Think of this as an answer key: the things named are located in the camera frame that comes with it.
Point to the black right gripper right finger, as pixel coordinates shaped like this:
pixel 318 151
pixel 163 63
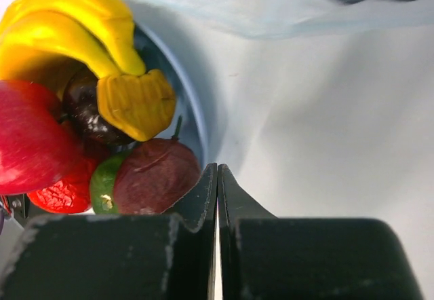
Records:
pixel 267 257

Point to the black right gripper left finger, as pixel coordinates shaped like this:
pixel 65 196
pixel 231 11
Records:
pixel 115 256

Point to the brown round fake fruit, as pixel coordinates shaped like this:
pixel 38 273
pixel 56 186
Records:
pixel 155 175

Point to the green yellow fake citrus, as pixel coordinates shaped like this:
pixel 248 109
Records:
pixel 102 184

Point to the orange fake persimmon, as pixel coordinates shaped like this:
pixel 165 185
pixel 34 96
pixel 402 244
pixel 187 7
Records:
pixel 71 194

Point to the red fake fruit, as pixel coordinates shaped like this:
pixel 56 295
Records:
pixel 36 151

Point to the tan fake walnut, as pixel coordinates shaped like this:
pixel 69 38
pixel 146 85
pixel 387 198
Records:
pixel 79 102

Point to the yellow fake banana bunch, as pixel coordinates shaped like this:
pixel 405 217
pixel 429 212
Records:
pixel 40 38

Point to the blue plastic plate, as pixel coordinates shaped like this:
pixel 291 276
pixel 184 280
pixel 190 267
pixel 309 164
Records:
pixel 157 55

